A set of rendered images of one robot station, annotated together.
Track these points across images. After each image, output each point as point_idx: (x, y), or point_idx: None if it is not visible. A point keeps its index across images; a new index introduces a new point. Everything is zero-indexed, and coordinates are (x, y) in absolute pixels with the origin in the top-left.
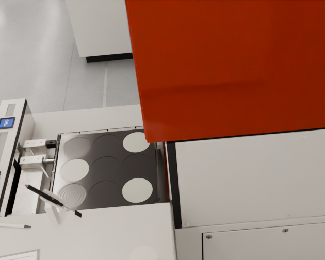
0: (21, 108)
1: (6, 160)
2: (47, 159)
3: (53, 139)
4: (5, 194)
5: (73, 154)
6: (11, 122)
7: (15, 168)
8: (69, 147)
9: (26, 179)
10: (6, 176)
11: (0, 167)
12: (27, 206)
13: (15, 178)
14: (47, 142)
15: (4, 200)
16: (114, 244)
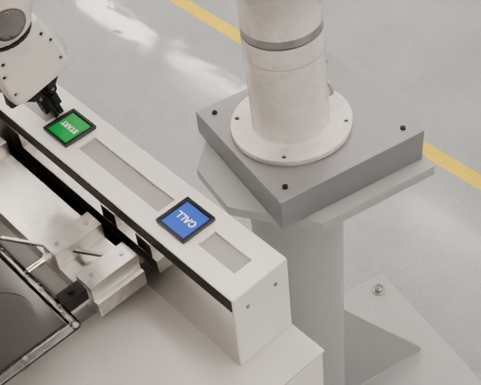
0: (201, 273)
1: (82, 168)
2: (40, 260)
3: (143, 360)
4: (30, 146)
5: None
6: (176, 227)
7: (88, 204)
8: (14, 314)
9: (56, 216)
10: (50, 154)
11: (77, 152)
12: (1, 185)
13: (79, 202)
14: (79, 286)
15: (25, 143)
16: None
